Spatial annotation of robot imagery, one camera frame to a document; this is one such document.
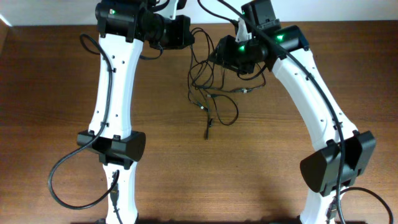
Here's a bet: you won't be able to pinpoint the black usb cables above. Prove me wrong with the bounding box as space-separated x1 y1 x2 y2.
186 27 267 141

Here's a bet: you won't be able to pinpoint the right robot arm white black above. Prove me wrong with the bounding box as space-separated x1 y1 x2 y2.
210 1 376 223

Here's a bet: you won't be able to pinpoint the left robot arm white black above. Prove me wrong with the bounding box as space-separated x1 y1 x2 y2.
78 1 195 223

